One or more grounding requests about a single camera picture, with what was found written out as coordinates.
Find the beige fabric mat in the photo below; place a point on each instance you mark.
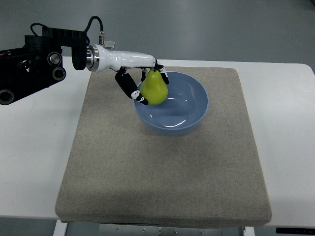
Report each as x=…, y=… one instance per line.
x=121, y=172

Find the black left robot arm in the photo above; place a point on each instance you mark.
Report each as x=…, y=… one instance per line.
x=39, y=63

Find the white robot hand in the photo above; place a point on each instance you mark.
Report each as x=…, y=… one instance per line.
x=99, y=59

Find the blue bowl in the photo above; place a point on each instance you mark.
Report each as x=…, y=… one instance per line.
x=186, y=105

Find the white table frame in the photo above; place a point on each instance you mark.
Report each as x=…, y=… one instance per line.
x=93, y=229

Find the green pear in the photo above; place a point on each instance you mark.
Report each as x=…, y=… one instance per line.
x=153, y=88

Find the upper metal floor plate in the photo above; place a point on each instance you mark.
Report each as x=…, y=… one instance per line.
x=109, y=44

